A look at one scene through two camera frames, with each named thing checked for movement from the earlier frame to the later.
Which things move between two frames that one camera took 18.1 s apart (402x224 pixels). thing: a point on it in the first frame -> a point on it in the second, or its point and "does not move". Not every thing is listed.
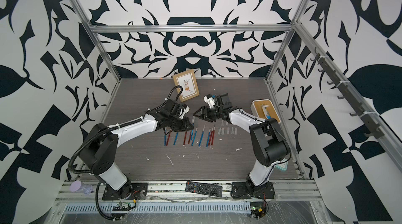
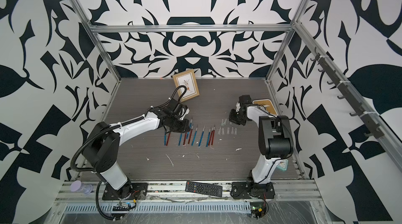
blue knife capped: x=193 y=121 -> x=180 y=139
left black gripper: x=186 y=121 does not move
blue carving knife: x=194 y=136 does not move
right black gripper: x=204 y=109 -> x=231 y=118
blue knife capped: x=208 y=137 does not move
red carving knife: x=210 y=135 does not move
